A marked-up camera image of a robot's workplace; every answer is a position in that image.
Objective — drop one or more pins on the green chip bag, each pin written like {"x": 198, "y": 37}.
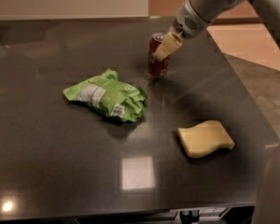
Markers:
{"x": 109, "y": 96}

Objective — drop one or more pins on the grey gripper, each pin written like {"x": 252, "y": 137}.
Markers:
{"x": 187, "y": 24}

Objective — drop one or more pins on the yellow wavy sponge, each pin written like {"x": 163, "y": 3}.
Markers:
{"x": 204, "y": 139}

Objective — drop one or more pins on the red coke can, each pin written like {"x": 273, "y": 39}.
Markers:
{"x": 155, "y": 67}

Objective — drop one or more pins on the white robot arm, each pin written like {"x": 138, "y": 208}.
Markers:
{"x": 267, "y": 208}

